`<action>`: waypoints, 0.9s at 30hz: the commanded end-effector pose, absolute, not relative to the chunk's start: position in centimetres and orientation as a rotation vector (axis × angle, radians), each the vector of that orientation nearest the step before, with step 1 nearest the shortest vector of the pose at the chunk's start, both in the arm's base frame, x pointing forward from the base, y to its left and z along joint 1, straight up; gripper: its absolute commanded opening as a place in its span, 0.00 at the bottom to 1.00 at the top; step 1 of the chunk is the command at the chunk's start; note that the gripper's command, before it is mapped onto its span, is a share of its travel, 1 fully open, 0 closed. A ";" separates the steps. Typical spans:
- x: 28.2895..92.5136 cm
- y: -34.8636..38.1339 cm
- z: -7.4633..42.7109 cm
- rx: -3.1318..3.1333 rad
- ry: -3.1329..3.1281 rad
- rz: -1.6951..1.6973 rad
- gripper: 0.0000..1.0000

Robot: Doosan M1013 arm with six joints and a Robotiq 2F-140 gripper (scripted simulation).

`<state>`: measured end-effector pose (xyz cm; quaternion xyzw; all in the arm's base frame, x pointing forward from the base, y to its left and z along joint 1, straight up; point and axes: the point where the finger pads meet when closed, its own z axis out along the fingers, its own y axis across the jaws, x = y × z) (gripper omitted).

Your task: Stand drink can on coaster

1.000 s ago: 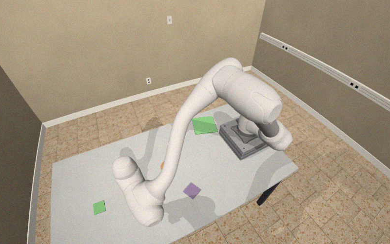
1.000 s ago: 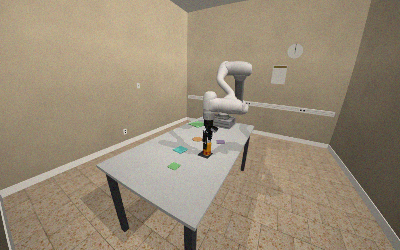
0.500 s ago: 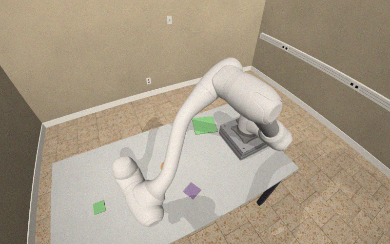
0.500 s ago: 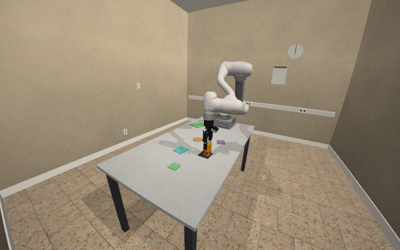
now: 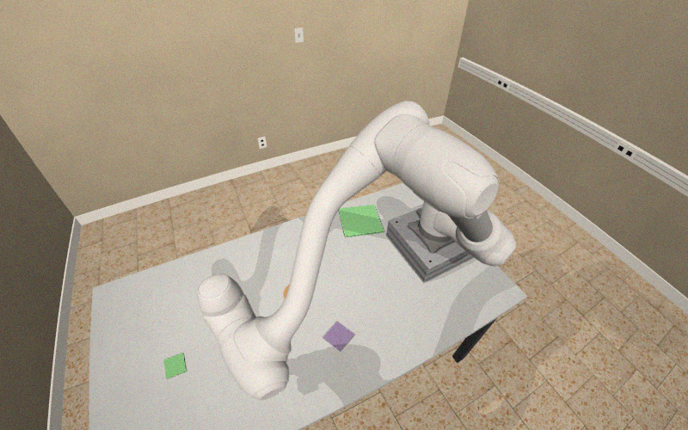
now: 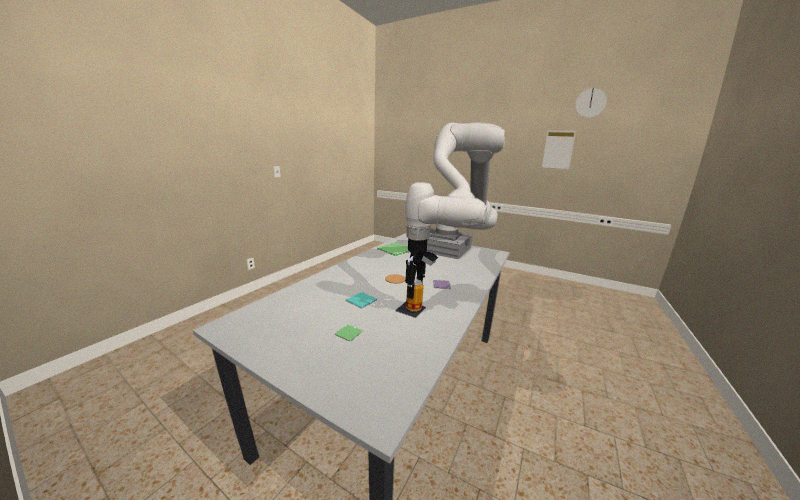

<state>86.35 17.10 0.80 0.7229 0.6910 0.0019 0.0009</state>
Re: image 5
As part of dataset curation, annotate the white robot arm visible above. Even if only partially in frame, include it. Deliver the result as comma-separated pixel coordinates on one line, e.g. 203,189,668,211
197,101,516,400

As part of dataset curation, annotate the purple square tile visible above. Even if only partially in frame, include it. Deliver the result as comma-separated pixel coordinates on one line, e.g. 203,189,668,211
323,322,354,351

